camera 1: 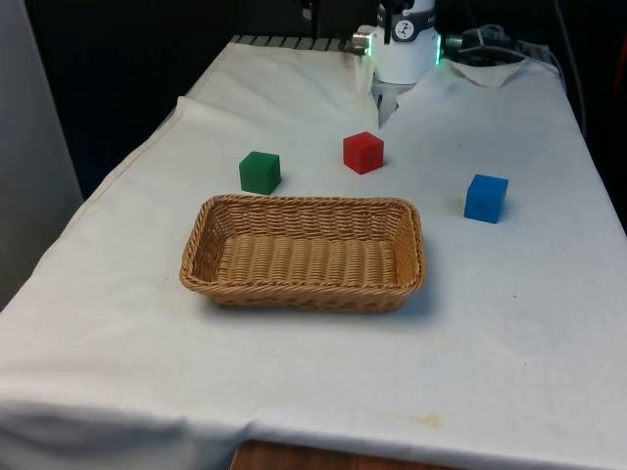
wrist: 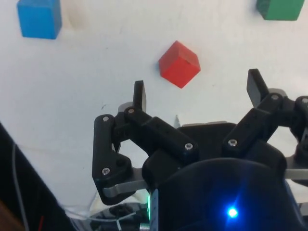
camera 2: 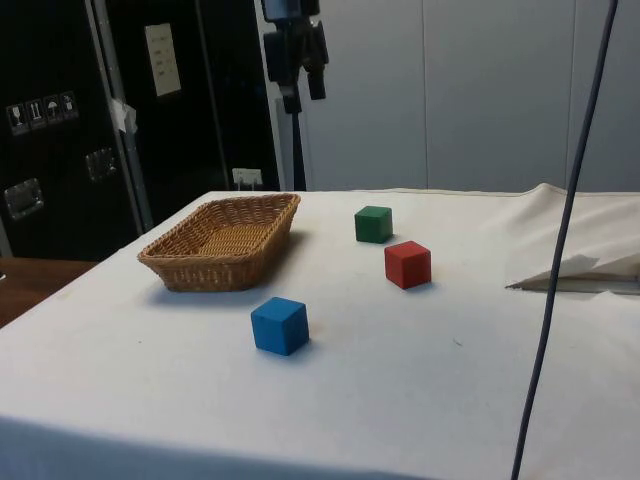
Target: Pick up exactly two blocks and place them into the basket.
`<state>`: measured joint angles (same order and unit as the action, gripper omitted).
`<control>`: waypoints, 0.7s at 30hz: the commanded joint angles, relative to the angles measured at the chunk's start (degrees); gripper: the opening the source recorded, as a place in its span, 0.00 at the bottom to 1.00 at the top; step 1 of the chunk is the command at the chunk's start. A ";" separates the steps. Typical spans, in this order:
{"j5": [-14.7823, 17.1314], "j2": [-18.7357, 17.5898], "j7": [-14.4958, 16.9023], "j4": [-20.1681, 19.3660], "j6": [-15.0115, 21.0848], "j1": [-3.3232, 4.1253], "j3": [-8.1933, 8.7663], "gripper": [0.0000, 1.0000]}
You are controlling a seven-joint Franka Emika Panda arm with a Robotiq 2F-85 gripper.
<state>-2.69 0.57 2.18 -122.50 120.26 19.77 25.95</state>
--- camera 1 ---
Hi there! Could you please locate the red cube block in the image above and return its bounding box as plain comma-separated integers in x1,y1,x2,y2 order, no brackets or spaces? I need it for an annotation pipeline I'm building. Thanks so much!
342,130,385,175

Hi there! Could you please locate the blue cube block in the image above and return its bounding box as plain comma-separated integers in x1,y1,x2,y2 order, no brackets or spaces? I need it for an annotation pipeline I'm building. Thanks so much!
463,173,509,225

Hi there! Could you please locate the green cube block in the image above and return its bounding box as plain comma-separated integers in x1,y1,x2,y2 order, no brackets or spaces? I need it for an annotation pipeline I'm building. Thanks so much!
238,151,282,196

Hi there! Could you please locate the wicker basket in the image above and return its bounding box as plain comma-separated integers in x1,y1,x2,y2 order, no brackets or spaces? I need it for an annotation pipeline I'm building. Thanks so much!
179,194,426,313

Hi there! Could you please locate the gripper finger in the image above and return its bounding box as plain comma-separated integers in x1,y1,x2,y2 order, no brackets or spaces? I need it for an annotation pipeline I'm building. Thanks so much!
380,0,410,45

